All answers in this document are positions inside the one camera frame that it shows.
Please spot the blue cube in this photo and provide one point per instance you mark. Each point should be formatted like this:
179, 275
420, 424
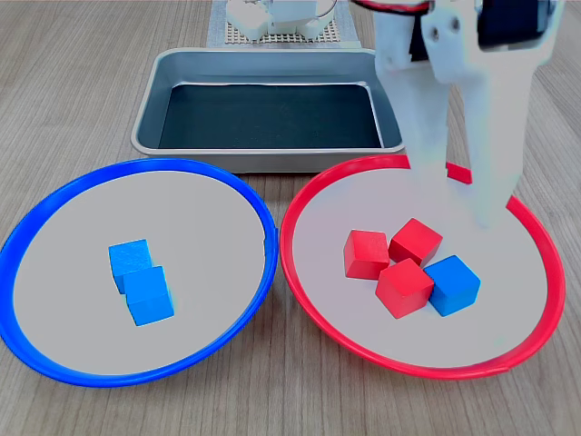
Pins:
454, 286
129, 256
150, 295

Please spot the red cube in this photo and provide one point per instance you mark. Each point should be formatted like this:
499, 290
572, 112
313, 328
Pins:
365, 254
404, 288
415, 243

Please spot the black tray mat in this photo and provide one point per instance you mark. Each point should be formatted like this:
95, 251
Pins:
272, 118

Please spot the red-rimmed white plate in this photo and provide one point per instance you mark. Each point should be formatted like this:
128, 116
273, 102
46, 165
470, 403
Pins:
499, 318

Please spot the steel tray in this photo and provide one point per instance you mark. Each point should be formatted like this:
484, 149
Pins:
150, 104

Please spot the blue-rimmed white plate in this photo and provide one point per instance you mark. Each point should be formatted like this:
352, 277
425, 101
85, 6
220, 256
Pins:
91, 218

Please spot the pale perforated base plate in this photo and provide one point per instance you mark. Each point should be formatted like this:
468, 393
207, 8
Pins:
281, 40

